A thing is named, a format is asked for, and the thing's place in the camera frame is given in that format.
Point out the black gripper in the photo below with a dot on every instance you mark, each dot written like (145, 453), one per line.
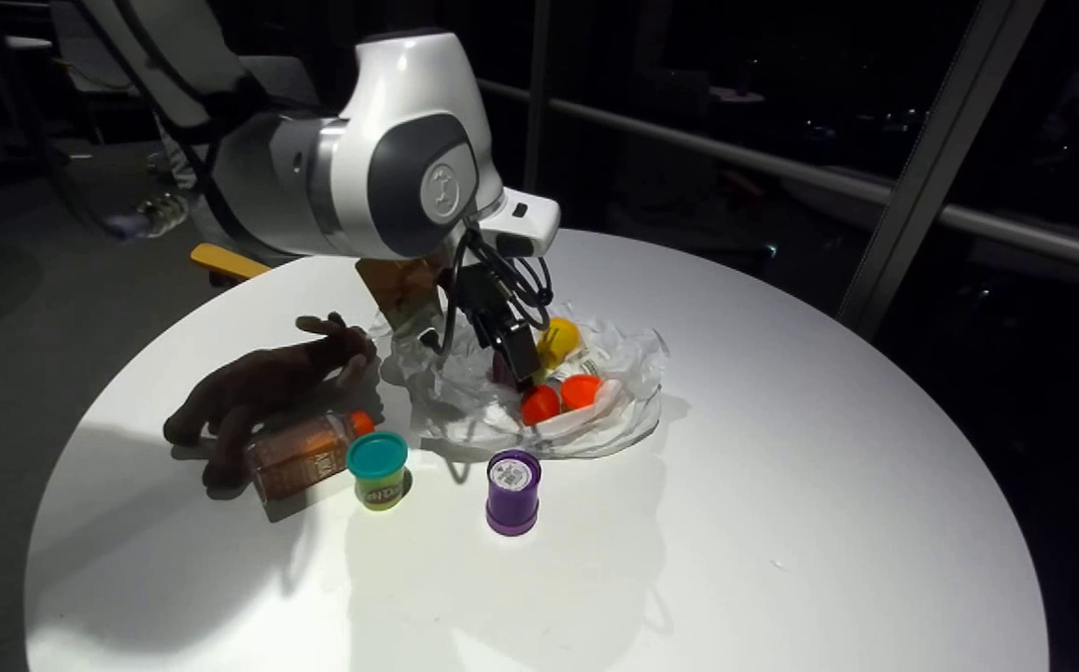
(495, 305)

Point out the small yellow dough tub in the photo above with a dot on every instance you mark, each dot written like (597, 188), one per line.
(562, 338)

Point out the purple dough tub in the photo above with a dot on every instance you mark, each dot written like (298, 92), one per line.
(514, 489)

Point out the teal lid dough tub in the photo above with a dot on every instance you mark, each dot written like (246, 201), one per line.
(380, 466)

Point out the brown plush moose toy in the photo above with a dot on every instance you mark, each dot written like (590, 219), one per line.
(264, 384)

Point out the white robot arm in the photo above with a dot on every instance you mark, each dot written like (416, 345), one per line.
(363, 162)

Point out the clear plastic bag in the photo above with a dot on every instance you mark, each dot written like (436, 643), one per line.
(616, 397)

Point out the orange dough tub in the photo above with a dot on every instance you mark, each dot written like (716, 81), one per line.
(582, 391)

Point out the yellow wooden slat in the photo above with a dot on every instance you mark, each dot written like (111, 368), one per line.
(229, 262)

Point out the grey metal railing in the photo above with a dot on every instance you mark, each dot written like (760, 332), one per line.
(1011, 235)

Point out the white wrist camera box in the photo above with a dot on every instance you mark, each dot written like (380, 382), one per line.
(524, 219)

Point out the grey slanted metal post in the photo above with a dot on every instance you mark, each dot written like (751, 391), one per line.
(935, 162)

